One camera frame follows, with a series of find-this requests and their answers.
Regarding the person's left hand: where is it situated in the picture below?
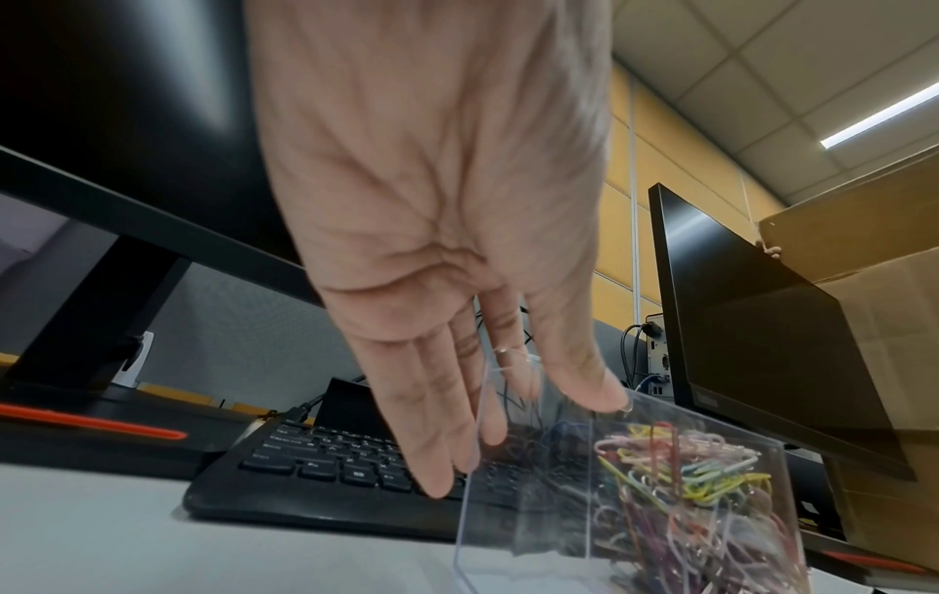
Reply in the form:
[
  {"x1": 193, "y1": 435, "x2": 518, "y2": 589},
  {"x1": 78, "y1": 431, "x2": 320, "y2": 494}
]
[{"x1": 241, "y1": 0, "x2": 633, "y2": 501}]

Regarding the clear plastic divided box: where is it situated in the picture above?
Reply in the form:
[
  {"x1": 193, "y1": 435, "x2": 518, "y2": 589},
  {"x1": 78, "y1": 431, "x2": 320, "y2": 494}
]
[{"x1": 453, "y1": 353, "x2": 813, "y2": 594}]

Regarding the heap of sorted paper clips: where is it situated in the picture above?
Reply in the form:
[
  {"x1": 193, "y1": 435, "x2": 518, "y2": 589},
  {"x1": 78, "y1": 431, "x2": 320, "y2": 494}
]
[{"x1": 590, "y1": 422, "x2": 809, "y2": 594}]

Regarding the brown cardboard box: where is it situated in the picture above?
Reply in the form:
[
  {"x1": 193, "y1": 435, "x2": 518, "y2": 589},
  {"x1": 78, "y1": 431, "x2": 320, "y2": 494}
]
[{"x1": 758, "y1": 156, "x2": 939, "y2": 565}]

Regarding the black docking station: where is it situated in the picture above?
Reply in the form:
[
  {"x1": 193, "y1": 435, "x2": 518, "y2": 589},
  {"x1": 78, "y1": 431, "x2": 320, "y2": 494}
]
[{"x1": 313, "y1": 377, "x2": 390, "y2": 431}]

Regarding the grey desk partition panel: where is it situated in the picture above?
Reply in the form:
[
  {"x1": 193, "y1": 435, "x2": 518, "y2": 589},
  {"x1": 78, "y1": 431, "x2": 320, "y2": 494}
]
[{"x1": 138, "y1": 263, "x2": 369, "y2": 408}]

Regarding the grey mini computer case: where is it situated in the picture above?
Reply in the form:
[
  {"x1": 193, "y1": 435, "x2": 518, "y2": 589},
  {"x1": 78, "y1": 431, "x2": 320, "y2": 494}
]
[{"x1": 644, "y1": 312, "x2": 676, "y2": 402}]

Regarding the black keyboard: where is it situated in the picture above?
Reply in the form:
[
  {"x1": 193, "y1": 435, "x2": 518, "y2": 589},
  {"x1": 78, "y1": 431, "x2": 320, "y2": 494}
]
[{"x1": 181, "y1": 418, "x2": 530, "y2": 544}]

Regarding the black computer monitor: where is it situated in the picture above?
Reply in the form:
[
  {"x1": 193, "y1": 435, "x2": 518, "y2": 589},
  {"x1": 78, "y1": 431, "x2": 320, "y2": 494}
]
[
  {"x1": 647, "y1": 181, "x2": 918, "y2": 482},
  {"x1": 0, "y1": 0, "x2": 329, "y2": 309}
]

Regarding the black monitor stand red stripe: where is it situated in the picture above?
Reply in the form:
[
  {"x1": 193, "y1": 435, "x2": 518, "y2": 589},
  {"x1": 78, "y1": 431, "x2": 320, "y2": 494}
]
[
  {"x1": 0, "y1": 237, "x2": 273, "y2": 482},
  {"x1": 783, "y1": 446, "x2": 939, "y2": 593}
]

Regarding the ceiling strip light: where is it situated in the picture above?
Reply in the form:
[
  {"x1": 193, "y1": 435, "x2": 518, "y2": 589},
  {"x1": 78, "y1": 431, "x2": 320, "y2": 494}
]
[{"x1": 819, "y1": 80, "x2": 939, "y2": 152}]

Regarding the blue cable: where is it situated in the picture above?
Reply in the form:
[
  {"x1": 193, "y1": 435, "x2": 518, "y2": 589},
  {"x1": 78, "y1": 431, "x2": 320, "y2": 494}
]
[{"x1": 550, "y1": 373, "x2": 673, "y2": 443}]

